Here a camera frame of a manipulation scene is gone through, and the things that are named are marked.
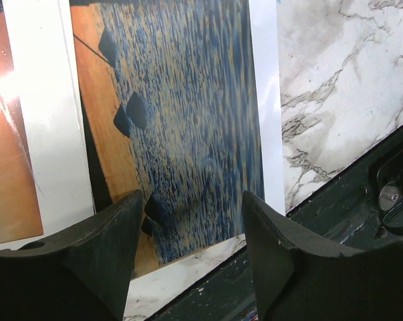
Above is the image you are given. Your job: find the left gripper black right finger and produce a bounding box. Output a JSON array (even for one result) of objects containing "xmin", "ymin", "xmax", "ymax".
[{"xmin": 242, "ymin": 191, "xmax": 403, "ymax": 320}]

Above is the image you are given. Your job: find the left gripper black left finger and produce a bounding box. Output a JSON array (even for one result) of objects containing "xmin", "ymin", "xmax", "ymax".
[{"xmin": 0, "ymin": 190, "xmax": 143, "ymax": 320}]

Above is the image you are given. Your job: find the sunset fishing photo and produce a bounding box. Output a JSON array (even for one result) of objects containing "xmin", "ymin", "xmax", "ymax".
[{"xmin": 70, "ymin": 1, "xmax": 267, "ymax": 275}]

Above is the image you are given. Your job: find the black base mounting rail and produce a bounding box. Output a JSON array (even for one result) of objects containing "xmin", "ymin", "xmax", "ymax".
[{"xmin": 154, "ymin": 126, "xmax": 403, "ymax": 320}]

